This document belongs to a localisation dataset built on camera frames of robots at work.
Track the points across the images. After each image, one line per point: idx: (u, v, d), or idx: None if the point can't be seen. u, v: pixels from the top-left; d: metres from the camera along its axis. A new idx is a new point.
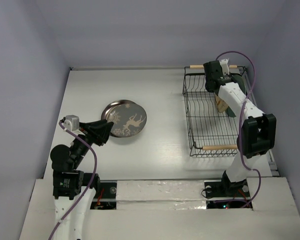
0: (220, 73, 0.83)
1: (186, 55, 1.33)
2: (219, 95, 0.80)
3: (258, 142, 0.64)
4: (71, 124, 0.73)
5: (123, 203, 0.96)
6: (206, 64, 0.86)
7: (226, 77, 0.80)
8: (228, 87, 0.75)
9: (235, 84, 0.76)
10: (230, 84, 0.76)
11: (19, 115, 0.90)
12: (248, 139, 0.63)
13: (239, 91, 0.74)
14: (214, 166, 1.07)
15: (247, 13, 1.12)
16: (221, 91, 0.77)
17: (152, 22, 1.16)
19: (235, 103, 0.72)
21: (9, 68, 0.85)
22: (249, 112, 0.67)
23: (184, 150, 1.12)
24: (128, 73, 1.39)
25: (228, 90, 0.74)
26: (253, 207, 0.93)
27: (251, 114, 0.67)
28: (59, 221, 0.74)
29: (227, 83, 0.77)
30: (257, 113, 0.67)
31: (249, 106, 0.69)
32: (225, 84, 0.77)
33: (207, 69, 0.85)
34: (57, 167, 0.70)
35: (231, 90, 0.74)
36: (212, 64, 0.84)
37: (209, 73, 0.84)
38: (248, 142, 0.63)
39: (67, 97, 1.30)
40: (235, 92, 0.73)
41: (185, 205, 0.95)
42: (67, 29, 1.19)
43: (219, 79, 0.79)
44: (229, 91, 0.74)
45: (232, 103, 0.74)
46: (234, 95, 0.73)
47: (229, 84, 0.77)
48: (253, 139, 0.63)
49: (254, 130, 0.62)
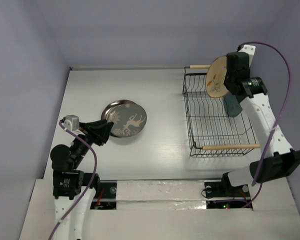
0: (247, 73, 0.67)
1: (186, 54, 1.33)
2: (241, 104, 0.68)
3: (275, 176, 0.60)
4: (71, 124, 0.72)
5: (123, 203, 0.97)
6: (232, 56, 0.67)
7: (255, 83, 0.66)
8: (256, 103, 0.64)
9: (265, 98, 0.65)
10: (259, 97, 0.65)
11: (19, 115, 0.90)
12: (266, 175, 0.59)
13: (268, 110, 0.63)
14: (214, 166, 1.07)
15: (247, 13, 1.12)
16: (246, 104, 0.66)
17: (152, 22, 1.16)
19: (261, 126, 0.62)
21: (9, 67, 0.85)
22: (275, 145, 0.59)
23: (184, 150, 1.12)
24: (128, 72, 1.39)
25: (255, 107, 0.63)
26: (253, 207, 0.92)
27: (277, 148, 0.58)
28: (59, 222, 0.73)
29: (255, 94, 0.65)
30: (284, 149, 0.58)
31: (277, 136, 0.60)
32: (253, 95, 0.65)
33: (231, 63, 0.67)
34: (57, 167, 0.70)
35: (259, 106, 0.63)
36: (239, 58, 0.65)
37: (233, 71, 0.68)
38: (265, 177, 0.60)
39: (67, 97, 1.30)
40: (263, 112, 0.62)
41: (185, 205, 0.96)
42: (67, 29, 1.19)
43: (246, 85, 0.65)
44: (256, 109, 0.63)
45: (255, 123, 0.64)
46: (262, 117, 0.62)
47: (257, 96, 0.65)
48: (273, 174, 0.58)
49: (276, 169, 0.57)
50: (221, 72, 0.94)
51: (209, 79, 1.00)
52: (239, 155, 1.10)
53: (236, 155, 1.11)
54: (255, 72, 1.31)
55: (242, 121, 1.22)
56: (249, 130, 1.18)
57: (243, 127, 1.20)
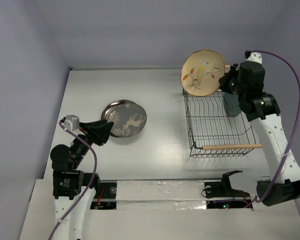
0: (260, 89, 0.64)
1: (186, 54, 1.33)
2: (252, 123, 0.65)
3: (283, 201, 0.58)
4: (71, 124, 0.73)
5: (123, 203, 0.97)
6: (246, 69, 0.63)
7: (267, 101, 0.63)
8: (267, 124, 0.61)
9: (277, 119, 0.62)
10: (272, 118, 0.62)
11: (19, 115, 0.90)
12: (275, 201, 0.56)
13: (280, 134, 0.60)
14: (214, 166, 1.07)
15: (247, 13, 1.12)
16: (257, 124, 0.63)
17: (152, 22, 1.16)
19: (272, 150, 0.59)
21: (9, 67, 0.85)
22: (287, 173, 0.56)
23: (184, 150, 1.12)
24: (128, 72, 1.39)
25: (266, 129, 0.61)
26: (253, 207, 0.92)
27: (288, 175, 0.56)
28: (59, 221, 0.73)
29: (267, 113, 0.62)
30: (296, 176, 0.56)
31: (289, 162, 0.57)
32: (265, 116, 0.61)
33: (244, 77, 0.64)
34: (57, 167, 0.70)
35: (270, 129, 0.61)
36: (254, 74, 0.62)
37: (245, 85, 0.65)
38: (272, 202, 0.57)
39: (67, 97, 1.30)
40: (275, 135, 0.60)
41: (185, 205, 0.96)
42: (67, 29, 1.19)
43: (258, 104, 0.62)
44: (268, 131, 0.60)
45: (266, 145, 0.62)
46: (274, 140, 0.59)
47: (269, 116, 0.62)
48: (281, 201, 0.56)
49: (286, 198, 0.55)
50: (201, 67, 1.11)
51: (187, 73, 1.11)
52: (239, 155, 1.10)
53: (236, 155, 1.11)
54: None
55: (242, 121, 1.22)
56: (249, 130, 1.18)
57: (243, 127, 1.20)
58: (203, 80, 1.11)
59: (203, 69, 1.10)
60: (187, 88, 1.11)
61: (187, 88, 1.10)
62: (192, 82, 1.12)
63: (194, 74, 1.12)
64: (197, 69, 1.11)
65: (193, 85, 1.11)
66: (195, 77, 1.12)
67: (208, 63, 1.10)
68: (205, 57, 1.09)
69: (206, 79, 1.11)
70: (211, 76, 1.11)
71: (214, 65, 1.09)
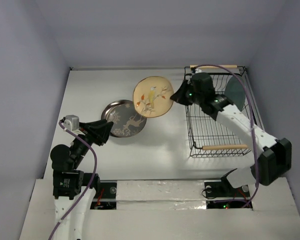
0: (212, 92, 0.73)
1: (186, 54, 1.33)
2: (217, 120, 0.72)
3: (277, 171, 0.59)
4: (71, 124, 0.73)
5: (123, 203, 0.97)
6: (196, 81, 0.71)
7: (221, 99, 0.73)
8: (227, 113, 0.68)
9: (233, 107, 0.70)
10: (229, 108, 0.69)
11: (19, 115, 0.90)
12: (267, 172, 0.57)
13: (241, 116, 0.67)
14: (214, 166, 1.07)
15: (247, 13, 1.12)
16: (220, 117, 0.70)
17: (152, 22, 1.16)
19: (241, 131, 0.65)
21: (8, 67, 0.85)
22: (261, 141, 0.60)
23: (184, 150, 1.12)
24: (128, 72, 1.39)
25: (228, 117, 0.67)
26: (253, 207, 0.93)
27: (264, 142, 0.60)
28: (59, 221, 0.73)
29: (224, 107, 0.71)
30: (271, 141, 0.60)
31: (259, 133, 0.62)
32: (222, 108, 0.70)
33: (197, 87, 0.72)
34: (57, 167, 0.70)
35: (232, 115, 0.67)
36: (204, 83, 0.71)
37: (200, 93, 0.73)
38: (268, 175, 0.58)
39: (67, 97, 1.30)
40: (238, 118, 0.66)
41: (185, 205, 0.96)
42: (67, 29, 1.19)
43: (216, 103, 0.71)
44: (230, 118, 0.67)
45: (236, 130, 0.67)
46: (238, 122, 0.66)
47: (226, 108, 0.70)
48: (273, 170, 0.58)
49: (272, 162, 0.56)
50: (150, 92, 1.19)
51: (138, 100, 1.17)
52: (239, 155, 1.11)
53: (236, 155, 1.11)
54: (255, 72, 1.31)
55: None
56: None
57: None
58: (155, 103, 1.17)
59: (153, 93, 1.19)
60: (143, 112, 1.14)
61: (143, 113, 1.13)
62: (145, 106, 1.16)
63: (146, 100, 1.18)
64: (147, 95, 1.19)
65: (147, 109, 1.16)
66: (147, 102, 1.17)
67: (156, 87, 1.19)
68: (153, 82, 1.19)
69: (158, 101, 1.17)
70: (162, 98, 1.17)
71: (162, 87, 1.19)
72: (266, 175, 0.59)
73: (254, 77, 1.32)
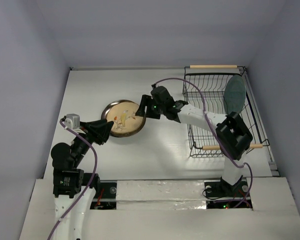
0: (170, 100, 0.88)
1: (185, 55, 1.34)
2: (181, 120, 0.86)
3: (240, 142, 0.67)
4: (72, 123, 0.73)
5: (123, 203, 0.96)
6: (155, 94, 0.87)
7: (179, 104, 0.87)
8: (185, 111, 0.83)
9: (189, 106, 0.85)
10: (185, 108, 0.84)
11: (19, 114, 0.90)
12: (230, 144, 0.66)
13: (195, 109, 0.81)
14: (214, 166, 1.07)
15: (246, 13, 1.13)
16: (181, 117, 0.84)
17: (152, 22, 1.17)
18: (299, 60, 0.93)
19: (199, 120, 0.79)
21: (8, 66, 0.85)
22: (215, 120, 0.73)
23: (184, 150, 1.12)
24: (128, 72, 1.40)
25: (186, 113, 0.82)
26: (253, 207, 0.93)
27: (217, 121, 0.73)
28: (59, 220, 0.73)
29: (182, 108, 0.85)
30: (221, 117, 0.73)
31: (212, 115, 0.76)
32: (180, 110, 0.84)
33: (157, 98, 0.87)
34: (57, 165, 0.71)
35: (188, 112, 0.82)
36: (162, 94, 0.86)
37: (161, 104, 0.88)
38: (232, 146, 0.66)
39: (67, 97, 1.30)
40: (193, 112, 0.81)
41: (185, 205, 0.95)
42: (67, 29, 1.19)
43: (173, 108, 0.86)
44: (188, 114, 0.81)
45: (196, 122, 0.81)
46: (194, 114, 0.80)
47: (184, 108, 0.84)
48: (234, 141, 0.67)
49: (229, 133, 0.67)
50: (122, 114, 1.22)
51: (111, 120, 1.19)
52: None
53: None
54: (255, 72, 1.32)
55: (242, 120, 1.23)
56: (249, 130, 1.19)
57: None
58: (126, 123, 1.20)
59: (125, 114, 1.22)
60: (114, 131, 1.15)
61: (113, 130, 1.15)
62: (117, 125, 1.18)
63: (118, 120, 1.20)
64: (119, 116, 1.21)
65: (118, 127, 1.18)
66: (119, 122, 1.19)
67: (128, 110, 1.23)
68: (125, 107, 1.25)
69: (129, 121, 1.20)
70: (133, 119, 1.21)
71: (134, 111, 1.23)
72: (231, 148, 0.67)
73: (254, 77, 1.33)
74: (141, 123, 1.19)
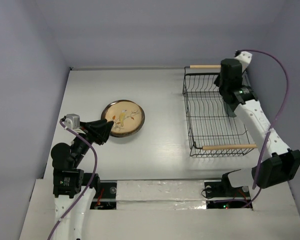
0: (239, 80, 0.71)
1: (185, 54, 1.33)
2: (236, 111, 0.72)
3: (277, 179, 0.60)
4: (71, 123, 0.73)
5: (123, 203, 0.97)
6: (225, 66, 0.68)
7: (245, 92, 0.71)
8: (249, 108, 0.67)
9: (256, 104, 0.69)
10: (250, 102, 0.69)
11: (19, 114, 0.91)
12: (267, 177, 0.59)
13: (260, 114, 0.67)
14: (214, 166, 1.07)
15: (246, 13, 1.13)
16: (240, 110, 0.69)
17: (152, 22, 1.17)
18: (299, 61, 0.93)
19: (256, 131, 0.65)
21: (8, 66, 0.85)
22: (273, 146, 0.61)
23: (184, 150, 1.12)
24: (128, 72, 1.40)
25: (248, 112, 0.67)
26: (253, 207, 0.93)
27: (275, 149, 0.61)
28: (59, 220, 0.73)
29: (247, 100, 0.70)
30: (281, 149, 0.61)
31: (273, 138, 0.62)
32: (244, 102, 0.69)
33: (225, 73, 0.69)
34: (57, 165, 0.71)
35: (252, 111, 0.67)
36: (233, 70, 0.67)
37: (225, 80, 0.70)
38: (267, 179, 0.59)
39: (67, 97, 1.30)
40: (256, 116, 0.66)
41: (185, 205, 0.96)
42: (67, 28, 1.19)
43: (238, 94, 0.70)
44: (249, 114, 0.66)
45: (249, 125, 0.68)
46: (255, 120, 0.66)
47: (248, 102, 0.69)
48: (274, 176, 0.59)
49: (275, 169, 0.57)
50: (121, 114, 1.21)
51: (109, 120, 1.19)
52: (239, 155, 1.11)
53: (236, 155, 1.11)
54: (255, 72, 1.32)
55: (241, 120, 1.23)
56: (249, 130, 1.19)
57: (243, 127, 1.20)
58: (125, 123, 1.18)
59: (123, 114, 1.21)
60: (112, 130, 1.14)
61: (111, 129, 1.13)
62: (115, 125, 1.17)
63: (116, 119, 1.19)
64: (118, 115, 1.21)
65: (116, 127, 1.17)
66: (118, 121, 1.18)
67: (126, 110, 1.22)
68: (125, 106, 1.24)
69: (128, 121, 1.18)
70: (132, 119, 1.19)
71: (133, 111, 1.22)
72: (265, 180, 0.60)
73: (254, 77, 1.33)
74: (140, 121, 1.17)
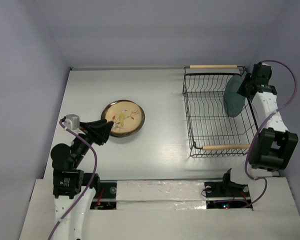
0: (265, 80, 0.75)
1: (186, 54, 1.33)
2: (252, 101, 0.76)
3: (269, 157, 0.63)
4: (71, 123, 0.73)
5: (123, 203, 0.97)
6: (255, 65, 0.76)
7: (267, 87, 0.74)
8: (263, 96, 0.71)
9: (273, 96, 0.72)
10: (268, 93, 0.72)
11: (19, 115, 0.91)
12: (257, 149, 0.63)
13: (272, 102, 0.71)
14: (213, 166, 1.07)
15: (247, 13, 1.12)
16: (254, 97, 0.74)
17: (152, 22, 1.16)
18: None
19: (262, 112, 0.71)
21: (8, 66, 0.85)
22: (272, 124, 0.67)
23: (184, 149, 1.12)
24: (128, 72, 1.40)
25: (261, 98, 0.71)
26: (253, 207, 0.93)
27: (274, 126, 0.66)
28: (59, 221, 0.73)
29: (266, 92, 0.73)
30: (280, 128, 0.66)
31: (276, 119, 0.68)
32: (262, 92, 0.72)
33: (254, 70, 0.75)
34: (57, 165, 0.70)
35: (265, 99, 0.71)
36: (262, 69, 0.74)
37: (252, 77, 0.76)
38: (257, 152, 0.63)
39: (67, 98, 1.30)
40: (268, 103, 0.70)
41: (185, 205, 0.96)
42: (67, 28, 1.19)
43: (260, 86, 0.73)
44: (262, 100, 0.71)
45: (260, 112, 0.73)
46: (266, 106, 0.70)
47: (266, 93, 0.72)
48: (265, 151, 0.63)
49: (268, 142, 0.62)
50: (121, 114, 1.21)
51: (109, 120, 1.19)
52: (239, 155, 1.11)
53: (236, 155, 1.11)
54: None
55: (242, 120, 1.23)
56: (249, 130, 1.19)
57: (243, 127, 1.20)
58: (125, 123, 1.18)
59: (123, 115, 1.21)
60: (112, 130, 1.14)
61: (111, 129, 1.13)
62: (115, 125, 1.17)
63: (116, 120, 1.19)
64: (118, 115, 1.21)
65: (116, 127, 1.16)
66: (118, 121, 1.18)
67: (126, 110, 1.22)
68: (125, 106, 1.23)
69: (128, 121, 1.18)
70: (132, 119, 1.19)
71: (132, 111, 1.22)
72: (256, 153, 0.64)
73: None
74: (139, 121, 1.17)
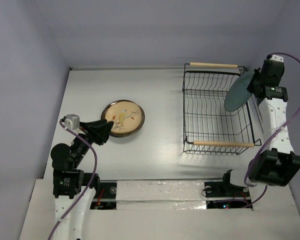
0: (276, 80, 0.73)
1: (186, 54, 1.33)
2: (259, 105, 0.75)
3: (269, 176, 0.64)
4: (71, 123, 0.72)
5: (123, 203, 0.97)
6: (267, 62, 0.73)
7: (278, 91, 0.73)
8: (272, 104, 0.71)
9: (282, 104, 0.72)
10: (278, 100, 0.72)
11: (20, 115, 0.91)
12: (258, 169, 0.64)
13: (280, 112, 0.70)
14: (206, 163, 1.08)
15: (247, 13, 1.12)
16: (263, 103, 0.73)
17: (152, 22, 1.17)
18: None
19: (269, 124, 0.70)
21: (8, 66, 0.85)
22: (276, 143, 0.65)
23: (178, 145, 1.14)
24: (128, 72, 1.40)
25: (270, 108, 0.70)
26: (253, 207, 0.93)
27: (278, 146, 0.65)
28: (59, 221, 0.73)
29: (275, 98, 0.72)
30: (284, 148, 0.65)
31: (281, 136, 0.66)
32: (271, 98, 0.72)
33: (265, 69, 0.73)
34: (57, 165, 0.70)
35: (273, 108, 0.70)
36: (273, 67, 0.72)
37: (263, 75, 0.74)
38: (258, 172, 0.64)
39: (67, 98, 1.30)
40: (275, 114, 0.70)
41: (185, 205, 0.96)
42: (67, 28, 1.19)
43: (269, 90, 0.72)
44: (270, 110, 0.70)
45: (266, 120, 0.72)
46: (273, 116, 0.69)
47: (275, 99, 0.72)
48: (265, 171, 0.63)
49: (269, 164, 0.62)
50: (120, 114, 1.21)
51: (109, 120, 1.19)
52: (232, 155, 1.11)
53: (230, 154, 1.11)
54: None
55: (238, 120, 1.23)
56: (244, 130, 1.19)
57: (239, 127, 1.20)
58: (124, 123, 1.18)
59: (123, 115, 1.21)
60: (112, 130, 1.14)
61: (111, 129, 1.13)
62: (115, 125, 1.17)
63: (116, 119, 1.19)
64: (118, 115, 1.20)
65: (116, 127, 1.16)
66: (118, 121, 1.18)
67: (126, 110, 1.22)
68: (125, 106, 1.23)
69: (128, 121, 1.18)
70: (131, 119, 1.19)
71: (132, 111, 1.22)
72: (256, 172, 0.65)
73: None
74: (139, 121, 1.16)
